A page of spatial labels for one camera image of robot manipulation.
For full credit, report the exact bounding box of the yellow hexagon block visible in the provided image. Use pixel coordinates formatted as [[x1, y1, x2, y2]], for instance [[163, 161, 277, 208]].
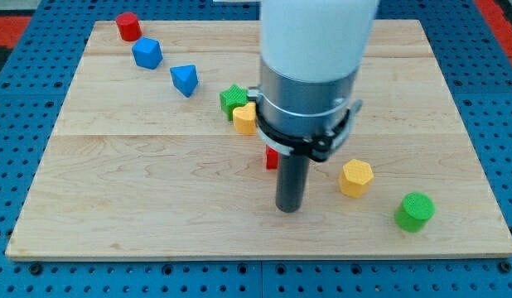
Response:
[[338, 159, 374, 198]]

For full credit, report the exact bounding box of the green cylinder block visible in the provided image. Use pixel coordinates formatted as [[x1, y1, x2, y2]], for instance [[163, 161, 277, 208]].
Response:
[[394, 192, 436, 233]]

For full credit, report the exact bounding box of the green star block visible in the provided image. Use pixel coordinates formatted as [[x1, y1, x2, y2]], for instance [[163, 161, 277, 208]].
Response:
[[220, 84, 248, 122]]

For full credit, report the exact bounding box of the red star block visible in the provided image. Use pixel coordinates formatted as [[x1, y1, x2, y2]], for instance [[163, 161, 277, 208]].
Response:
[[265, 146, 279, 170]]

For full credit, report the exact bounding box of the red cylinder block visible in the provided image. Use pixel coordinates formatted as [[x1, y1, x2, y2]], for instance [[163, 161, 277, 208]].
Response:
[[115, 12, 142, 41]]

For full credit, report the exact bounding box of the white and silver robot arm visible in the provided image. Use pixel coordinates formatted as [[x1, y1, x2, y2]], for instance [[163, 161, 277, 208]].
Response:
[[249, 0, 379, 213]]

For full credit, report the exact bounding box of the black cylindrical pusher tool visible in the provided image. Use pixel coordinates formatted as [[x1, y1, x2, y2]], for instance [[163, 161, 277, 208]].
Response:
[[275, 154, 309, 213]]

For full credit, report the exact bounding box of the blue cube block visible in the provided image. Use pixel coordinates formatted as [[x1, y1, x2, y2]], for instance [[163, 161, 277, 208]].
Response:
[[132, 36, 163, 70]]

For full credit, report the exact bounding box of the wooden board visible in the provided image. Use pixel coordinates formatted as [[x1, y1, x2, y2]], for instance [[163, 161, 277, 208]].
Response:
[[5, 20, 512, 262]]

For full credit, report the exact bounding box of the yellow heart block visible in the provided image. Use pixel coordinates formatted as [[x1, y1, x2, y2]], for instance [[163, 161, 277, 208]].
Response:
[[233, 102, 257, 136]]

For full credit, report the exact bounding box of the blue triangle block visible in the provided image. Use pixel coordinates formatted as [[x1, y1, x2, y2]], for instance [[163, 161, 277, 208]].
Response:
[[170, 65, 198, 98]]

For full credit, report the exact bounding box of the black cable clamp ring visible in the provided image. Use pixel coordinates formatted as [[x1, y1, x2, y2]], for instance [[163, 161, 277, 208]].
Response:
[[247, 85, 364, 163]]

